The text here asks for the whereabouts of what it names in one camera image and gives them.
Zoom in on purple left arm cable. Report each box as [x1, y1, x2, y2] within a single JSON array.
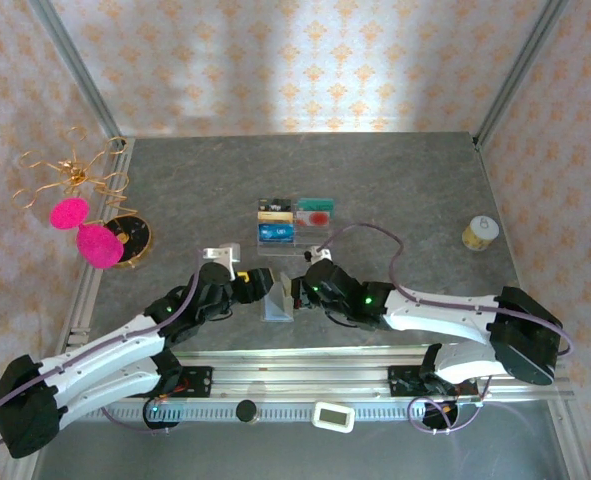
[[0, 248, 204, 457]]

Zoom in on green card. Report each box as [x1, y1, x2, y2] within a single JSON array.
[[297, 197, 335, 213]]

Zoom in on black round knob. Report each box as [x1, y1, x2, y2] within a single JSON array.
[[235, 399, 259, 425]]

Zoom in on blue VIP card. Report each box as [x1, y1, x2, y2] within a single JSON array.
[[257, 222, 296, 245]]

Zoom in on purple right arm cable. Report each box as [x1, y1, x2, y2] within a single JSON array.
[[317, 223, 575, 437]]

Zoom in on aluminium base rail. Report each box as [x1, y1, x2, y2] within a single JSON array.
[[64, 344, 576, 404]]

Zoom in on white card red circles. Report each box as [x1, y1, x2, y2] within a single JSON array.
[[295, 210, 332, 229]]

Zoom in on aluminium frame post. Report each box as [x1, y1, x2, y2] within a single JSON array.
[[27, 0, 126, 144], [472, 0, 571, 149]]

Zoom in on aluminium side rail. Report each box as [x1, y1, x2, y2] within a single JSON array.
[[2, 137, 137, 480], [474, 137, 591, 480]]

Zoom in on grey slotted cable duct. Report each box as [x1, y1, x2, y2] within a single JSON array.
[[82, 401, 429, 426]]

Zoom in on gold wire ornament stand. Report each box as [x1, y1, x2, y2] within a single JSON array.
[[10, 125, 155, 271]]

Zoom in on clear plastic card case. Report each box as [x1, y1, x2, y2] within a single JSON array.
[[260, 279, 297, 324]]

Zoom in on small pink felt disc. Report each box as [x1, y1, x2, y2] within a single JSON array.
[[49, 197, 90, 231]]

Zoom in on clear acrylic card holder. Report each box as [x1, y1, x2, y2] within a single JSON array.
[[255, 197, 337, 259]]

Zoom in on yellow white candle tin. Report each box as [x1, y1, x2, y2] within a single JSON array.
[[461, 214, 501, 253]]

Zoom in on black cable grommet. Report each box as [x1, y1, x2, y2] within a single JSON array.
[[142, 398, 182, 432], [421, 398, 460, 432]]

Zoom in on white digital timer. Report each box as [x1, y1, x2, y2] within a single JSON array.
[[310, 400, 356, 434]]

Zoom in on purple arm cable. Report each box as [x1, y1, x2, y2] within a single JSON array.
[[317, 223, 575, 437], [0, 248, 204, 457]]

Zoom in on pink fuzzy balls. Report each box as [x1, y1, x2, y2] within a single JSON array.
[[76, 224, 125, 271]]

